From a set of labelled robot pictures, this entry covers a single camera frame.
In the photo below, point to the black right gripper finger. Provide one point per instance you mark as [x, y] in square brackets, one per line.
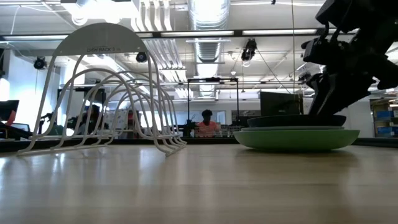
[345, 93]
[317, 96]

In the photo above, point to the black plate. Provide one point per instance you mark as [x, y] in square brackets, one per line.
[295, 120]

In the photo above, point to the large green plate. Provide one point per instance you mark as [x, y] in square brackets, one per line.
[295, 140]

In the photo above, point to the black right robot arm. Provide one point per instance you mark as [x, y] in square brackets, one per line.
[367, 12]

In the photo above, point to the storage shelf with boxes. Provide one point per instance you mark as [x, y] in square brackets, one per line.
[385, 121]

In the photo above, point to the ceiling light strip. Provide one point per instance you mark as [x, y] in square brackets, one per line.
[280, 31]
[196, 33]

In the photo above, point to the person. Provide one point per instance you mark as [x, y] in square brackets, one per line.
[93, 121]
[207, 127]

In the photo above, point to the black hanging camera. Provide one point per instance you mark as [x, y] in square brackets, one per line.
[304, 76]
[248, 49]

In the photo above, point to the black frame stand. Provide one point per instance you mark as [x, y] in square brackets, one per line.
[214, 80]

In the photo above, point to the black aluminium table frame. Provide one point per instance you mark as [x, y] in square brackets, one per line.
[211, 140]

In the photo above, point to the silver ceiling duct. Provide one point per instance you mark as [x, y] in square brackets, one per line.
[208, 18]

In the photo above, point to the black ceiling camera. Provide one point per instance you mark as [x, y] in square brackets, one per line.
[141, 57]
[39, 63]

